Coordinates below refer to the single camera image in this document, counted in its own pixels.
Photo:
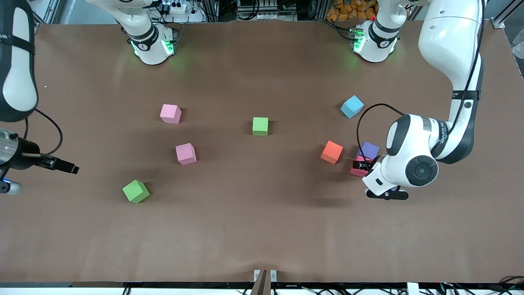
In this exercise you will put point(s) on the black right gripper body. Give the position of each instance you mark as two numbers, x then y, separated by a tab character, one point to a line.
23	158

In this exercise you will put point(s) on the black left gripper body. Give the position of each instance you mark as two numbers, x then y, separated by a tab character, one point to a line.
362	165

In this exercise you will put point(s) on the red foam block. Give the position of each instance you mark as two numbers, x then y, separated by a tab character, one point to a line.
358	173

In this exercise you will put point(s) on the orange foam block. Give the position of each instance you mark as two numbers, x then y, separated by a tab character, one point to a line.
331	152

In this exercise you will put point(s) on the green foam block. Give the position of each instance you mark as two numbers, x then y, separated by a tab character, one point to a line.
260	126
136	191

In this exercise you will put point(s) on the pink foam block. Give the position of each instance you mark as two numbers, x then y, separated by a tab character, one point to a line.
170	114
186	154

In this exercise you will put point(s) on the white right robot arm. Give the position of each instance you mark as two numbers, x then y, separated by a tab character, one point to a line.
18	61

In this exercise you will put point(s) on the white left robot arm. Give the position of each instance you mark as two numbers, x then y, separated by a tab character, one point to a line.
450	41

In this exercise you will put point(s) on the purple foam block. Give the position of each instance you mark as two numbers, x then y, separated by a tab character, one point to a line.
369	149

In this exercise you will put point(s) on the light blue foam block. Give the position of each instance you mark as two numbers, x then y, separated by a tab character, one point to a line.
352	107

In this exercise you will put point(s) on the white tag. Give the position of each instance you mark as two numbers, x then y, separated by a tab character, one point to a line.
413	290

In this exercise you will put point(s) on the bag of orange fruit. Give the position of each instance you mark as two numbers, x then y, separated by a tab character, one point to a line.
348	10

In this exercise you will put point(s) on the dark equipment rack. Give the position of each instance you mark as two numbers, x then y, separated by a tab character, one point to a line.
266	12

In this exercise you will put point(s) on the white power strip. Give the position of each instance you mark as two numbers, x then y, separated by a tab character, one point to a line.
176	7

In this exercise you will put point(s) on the clear plastic bag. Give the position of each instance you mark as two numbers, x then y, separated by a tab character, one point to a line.
519	49

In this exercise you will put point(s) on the silver mounting bracket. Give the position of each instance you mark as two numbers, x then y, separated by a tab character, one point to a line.
273	275

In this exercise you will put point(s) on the aluminium frame profile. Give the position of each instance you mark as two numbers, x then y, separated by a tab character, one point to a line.
499	22
49	10

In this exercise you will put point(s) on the brown camera pole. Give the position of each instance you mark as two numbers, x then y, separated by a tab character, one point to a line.
262	287

